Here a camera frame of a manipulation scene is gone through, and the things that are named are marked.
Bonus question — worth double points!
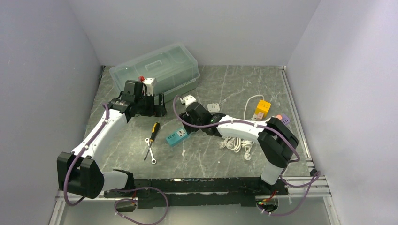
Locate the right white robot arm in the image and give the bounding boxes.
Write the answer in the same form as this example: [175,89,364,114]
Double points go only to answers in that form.
[177,102,299,185]

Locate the clear plastic storage box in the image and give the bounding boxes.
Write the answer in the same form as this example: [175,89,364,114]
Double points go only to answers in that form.
[109,43,200,102]

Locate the purple power strip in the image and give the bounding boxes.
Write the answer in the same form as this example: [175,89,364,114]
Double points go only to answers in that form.
[276,114,291,125]

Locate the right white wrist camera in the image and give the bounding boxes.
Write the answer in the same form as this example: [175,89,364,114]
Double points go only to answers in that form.
[180,95,197,108]

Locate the white coiled strip cable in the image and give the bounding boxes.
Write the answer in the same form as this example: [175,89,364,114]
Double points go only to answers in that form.
[239,94,265,161]

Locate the aluminium frame rail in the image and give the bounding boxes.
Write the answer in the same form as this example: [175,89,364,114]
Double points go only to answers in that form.
[48,67,341,225]

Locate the white power strip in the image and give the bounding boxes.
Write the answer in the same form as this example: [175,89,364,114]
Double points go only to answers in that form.
[251,112,264,121]

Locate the white plug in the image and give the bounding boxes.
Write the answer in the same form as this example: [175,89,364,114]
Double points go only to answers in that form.
[207,103,220,113]

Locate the teal power strip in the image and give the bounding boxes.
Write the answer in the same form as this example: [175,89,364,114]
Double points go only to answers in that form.
[165,127,194,147]

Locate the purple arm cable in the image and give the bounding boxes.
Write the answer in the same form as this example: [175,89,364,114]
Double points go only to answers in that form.
[63,104,169,225]
[172,94,321,217]

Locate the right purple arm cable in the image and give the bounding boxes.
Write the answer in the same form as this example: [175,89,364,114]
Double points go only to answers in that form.
[172,94,321,217]

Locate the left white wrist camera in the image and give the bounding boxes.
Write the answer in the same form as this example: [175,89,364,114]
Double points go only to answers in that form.
[138,76,157,96]

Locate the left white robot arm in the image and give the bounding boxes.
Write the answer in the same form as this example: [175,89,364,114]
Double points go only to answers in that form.
[56,78,167,200]

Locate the silver combination wrench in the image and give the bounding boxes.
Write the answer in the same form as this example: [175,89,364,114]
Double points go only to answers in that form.
[144,138,157,165]

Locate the yellow cube socket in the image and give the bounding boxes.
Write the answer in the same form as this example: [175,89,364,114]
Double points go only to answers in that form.
[254,100,271,118]

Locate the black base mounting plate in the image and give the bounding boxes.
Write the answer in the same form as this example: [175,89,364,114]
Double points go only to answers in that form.
[103,177,289,209]

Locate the white coiled power cable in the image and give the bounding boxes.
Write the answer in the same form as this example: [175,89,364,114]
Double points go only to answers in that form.
[217,136,242,153]

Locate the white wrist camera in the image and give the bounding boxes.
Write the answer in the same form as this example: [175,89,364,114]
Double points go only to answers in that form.
[180,95,197,108]
[138,76,157,96]

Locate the yellow black screwdriver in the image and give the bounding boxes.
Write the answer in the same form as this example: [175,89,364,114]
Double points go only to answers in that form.
[149,122,160,143]

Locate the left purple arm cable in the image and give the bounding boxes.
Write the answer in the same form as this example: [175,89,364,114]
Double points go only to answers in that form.
[63,104,169,225]

